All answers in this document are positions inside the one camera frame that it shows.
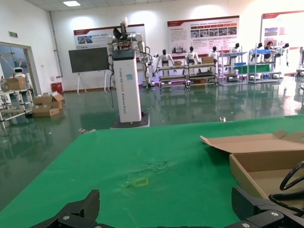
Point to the large cardboard box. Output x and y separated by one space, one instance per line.
207 60

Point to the person in dark top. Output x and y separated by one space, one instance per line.
269 51

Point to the cardboard box with print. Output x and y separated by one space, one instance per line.
15 83

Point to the green table cloth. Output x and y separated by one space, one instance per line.
142 154

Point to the red box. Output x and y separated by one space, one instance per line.
57 88

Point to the metal table clip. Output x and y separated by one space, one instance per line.
222 119
86 130

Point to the cardboard mailer box torn edge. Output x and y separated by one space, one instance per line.
261 161

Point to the white round device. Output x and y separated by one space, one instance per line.
3 86

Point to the black screen on stand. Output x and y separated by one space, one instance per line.
88 59

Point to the grey wall pipe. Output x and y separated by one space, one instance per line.
55 47

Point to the white blue shelf rack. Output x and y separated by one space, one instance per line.
263 80
232 82

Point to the ceiling light panel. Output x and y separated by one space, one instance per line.
70 3

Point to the small white round-head robot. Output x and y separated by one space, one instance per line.
18 71

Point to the flat closed cardboard box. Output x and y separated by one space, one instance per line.
45 111

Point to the green exit sign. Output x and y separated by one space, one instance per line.
13 34

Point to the green panel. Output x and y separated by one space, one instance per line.
251 69

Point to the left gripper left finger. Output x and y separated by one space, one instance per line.
88 209

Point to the grey metal shelf rack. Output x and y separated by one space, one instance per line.
202 75
172 77

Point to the long low wall poster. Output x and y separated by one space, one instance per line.
95 38

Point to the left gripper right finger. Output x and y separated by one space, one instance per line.
247 206

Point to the white humanoid robot black head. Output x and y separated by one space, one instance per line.
285 48
192 56
259 48
214 54
164 58
235 50

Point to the yellow rectangle mark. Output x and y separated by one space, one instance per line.
134 183

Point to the grey door frame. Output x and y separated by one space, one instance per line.
29 66

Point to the small cardboard box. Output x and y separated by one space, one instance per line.
177 63

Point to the open cardboard box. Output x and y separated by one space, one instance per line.
47 101

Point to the large wall poster red banner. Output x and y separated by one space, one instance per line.
202 35

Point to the white pipe frame table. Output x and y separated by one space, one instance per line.
14 111

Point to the tall wall poster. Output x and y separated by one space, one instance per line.
285 23

